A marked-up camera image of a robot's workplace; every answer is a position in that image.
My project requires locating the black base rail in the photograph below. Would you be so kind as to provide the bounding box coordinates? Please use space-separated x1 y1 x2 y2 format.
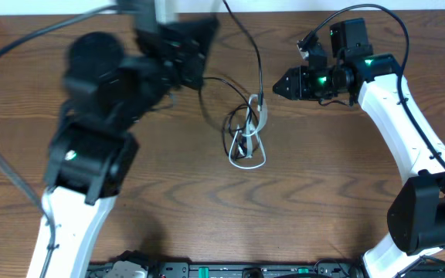
87 250 445 278

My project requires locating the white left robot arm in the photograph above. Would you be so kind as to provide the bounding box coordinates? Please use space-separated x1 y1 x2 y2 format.
28 17 219 277

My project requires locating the black usb cable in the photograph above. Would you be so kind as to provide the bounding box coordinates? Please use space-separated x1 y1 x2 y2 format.
201 0 266 161

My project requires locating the white usb cable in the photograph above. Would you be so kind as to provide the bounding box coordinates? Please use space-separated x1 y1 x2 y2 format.
228 93 269 171

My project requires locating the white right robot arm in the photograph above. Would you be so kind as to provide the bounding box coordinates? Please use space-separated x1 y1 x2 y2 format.
273 54 445 277

